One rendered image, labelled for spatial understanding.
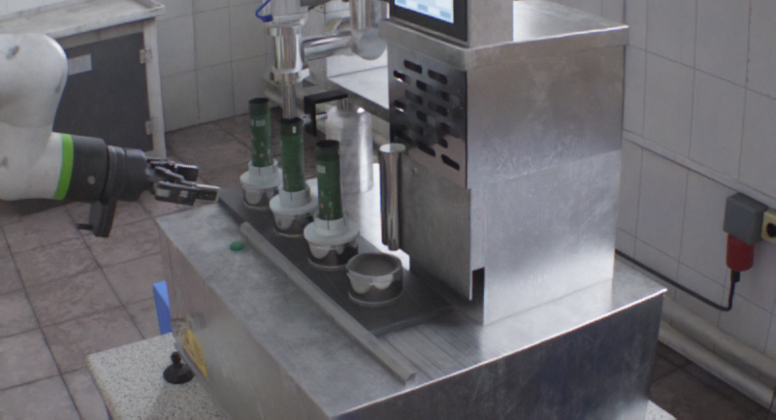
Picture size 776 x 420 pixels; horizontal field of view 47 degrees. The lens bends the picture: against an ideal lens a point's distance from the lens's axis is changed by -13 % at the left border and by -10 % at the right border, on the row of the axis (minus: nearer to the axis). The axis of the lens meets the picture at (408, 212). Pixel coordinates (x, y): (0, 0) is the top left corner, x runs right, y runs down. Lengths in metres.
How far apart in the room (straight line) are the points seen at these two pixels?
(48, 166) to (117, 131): 2.98
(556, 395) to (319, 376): 0.30
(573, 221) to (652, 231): 1.83
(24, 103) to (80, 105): 2.95
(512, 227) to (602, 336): 0.19
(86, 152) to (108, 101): 2.90
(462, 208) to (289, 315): 0.25
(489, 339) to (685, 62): 1.74
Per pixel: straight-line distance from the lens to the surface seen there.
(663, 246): 2.99
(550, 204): 1.15
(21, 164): 1.28
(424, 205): 1.17
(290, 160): 1.33
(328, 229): 1.25
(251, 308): 1.22
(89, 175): 1.32
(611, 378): 1.27
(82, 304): 3.48
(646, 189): 2.99
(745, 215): 2.62
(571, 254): 1.21
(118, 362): 1.66
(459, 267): 1.13
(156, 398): 1.56
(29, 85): 1.24
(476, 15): 1.01
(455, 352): 1.11
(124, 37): 4.18
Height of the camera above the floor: 1.62
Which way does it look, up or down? 24 degrees down
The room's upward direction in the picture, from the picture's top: 1 degrees counter-clockwise
